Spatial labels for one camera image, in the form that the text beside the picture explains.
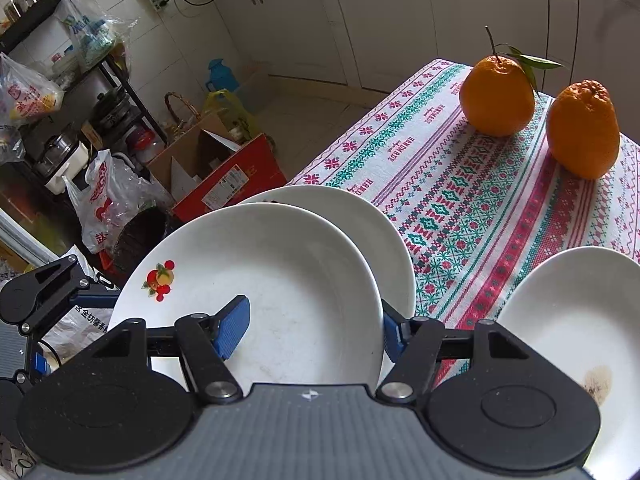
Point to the white yellow red plastic bag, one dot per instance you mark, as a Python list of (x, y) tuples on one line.
[(25, 95)]

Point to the dark woven bin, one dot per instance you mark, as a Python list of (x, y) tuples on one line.
[(140, 240)]

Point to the black cooking pot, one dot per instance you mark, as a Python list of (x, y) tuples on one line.
[(107, 107)]

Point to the black metal shelf rack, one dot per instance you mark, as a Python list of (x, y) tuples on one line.
[(131, 94)]

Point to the white printed plastic bag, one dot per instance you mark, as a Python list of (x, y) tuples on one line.
[(85, 322)]

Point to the patterned red green tablecloth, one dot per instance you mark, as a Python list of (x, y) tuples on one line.
[(450, 185)]

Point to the blue thermos jug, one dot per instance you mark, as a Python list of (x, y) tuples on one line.
[(222, 75)]

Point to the white plate with brown stain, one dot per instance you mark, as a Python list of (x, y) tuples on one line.
[(575, 310)]

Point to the open red cardboard box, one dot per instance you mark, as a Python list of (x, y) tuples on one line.
[(240, 180)]

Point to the white plate with fruit print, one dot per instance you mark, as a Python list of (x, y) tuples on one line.
[(300, 270)]

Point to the bumpy orange without leaves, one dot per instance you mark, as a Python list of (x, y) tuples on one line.
[(582, 130)]

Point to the red lid plastic jar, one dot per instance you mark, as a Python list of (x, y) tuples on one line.
[(145, 142)]

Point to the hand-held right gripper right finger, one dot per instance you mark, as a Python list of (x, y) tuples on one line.
[(392, 335)]

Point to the clear blue printed plastic bag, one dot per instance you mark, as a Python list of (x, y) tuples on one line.
[(85, 30)]

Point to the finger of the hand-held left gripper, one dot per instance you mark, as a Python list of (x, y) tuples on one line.
[(36, 364), (97, 303)]

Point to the steel pot with lid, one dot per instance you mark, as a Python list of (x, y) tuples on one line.
[(57, 150)]

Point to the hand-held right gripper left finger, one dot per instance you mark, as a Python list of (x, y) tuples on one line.
[(231, 330)]

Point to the white kitchen cabinet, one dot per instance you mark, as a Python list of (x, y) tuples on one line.
[(400, 25)]

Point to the orange with stem and leaves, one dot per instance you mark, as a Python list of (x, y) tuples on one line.
[(495, 95)]

